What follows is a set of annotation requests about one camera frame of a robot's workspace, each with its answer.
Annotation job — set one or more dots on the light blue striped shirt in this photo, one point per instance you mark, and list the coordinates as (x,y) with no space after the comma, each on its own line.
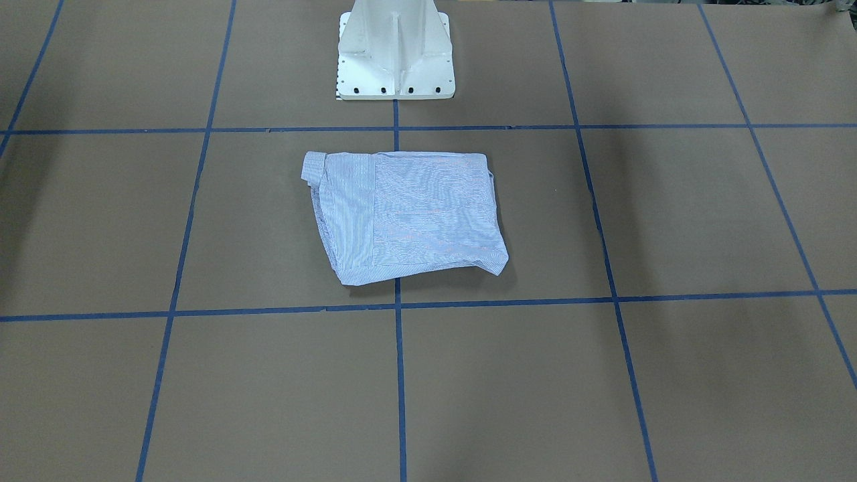
(395,214)

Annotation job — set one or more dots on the white central pillar with base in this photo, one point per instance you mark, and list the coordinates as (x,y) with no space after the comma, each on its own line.
(395,50)

